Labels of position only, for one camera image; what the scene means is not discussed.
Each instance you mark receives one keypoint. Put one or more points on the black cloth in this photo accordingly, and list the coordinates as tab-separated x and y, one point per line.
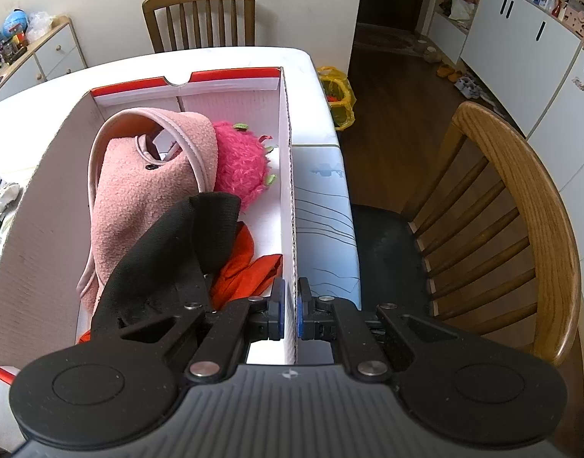
177	238

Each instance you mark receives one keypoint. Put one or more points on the red cardboard shoe box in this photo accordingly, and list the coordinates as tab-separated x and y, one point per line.
39	229

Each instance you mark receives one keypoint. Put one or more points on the pile of bags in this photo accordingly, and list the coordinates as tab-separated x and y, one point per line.
459	4

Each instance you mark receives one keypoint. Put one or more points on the pink fleece hat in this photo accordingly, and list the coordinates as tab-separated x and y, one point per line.
130	200

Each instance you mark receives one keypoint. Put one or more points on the white and wood sideboard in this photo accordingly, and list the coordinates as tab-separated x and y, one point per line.
48	57

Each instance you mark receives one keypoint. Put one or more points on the pink fuzzy strawberry plush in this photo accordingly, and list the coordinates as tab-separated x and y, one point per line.
239	167

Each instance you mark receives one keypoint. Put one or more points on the red knitted cloth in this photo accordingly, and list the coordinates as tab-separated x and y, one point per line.
246	272

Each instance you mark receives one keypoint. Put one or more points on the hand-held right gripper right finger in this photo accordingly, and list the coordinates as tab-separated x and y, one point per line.
303	310

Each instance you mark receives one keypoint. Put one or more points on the orange slippers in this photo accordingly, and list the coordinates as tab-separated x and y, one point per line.
449	71

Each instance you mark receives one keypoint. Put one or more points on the wooden curved-back chair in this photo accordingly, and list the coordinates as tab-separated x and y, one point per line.
511	167

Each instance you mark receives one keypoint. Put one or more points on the blue globe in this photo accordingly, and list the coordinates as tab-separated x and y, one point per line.
14	23

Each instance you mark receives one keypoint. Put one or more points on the white wall cabinet unit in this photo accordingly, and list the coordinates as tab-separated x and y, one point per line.
526	57

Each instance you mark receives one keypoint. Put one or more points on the yellow bag on floor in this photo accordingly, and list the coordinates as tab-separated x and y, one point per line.
339	100

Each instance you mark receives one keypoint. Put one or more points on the white plastic bag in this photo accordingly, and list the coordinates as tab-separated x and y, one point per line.
39	26

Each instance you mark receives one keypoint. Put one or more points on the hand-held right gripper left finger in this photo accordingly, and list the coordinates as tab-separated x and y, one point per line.
278	310

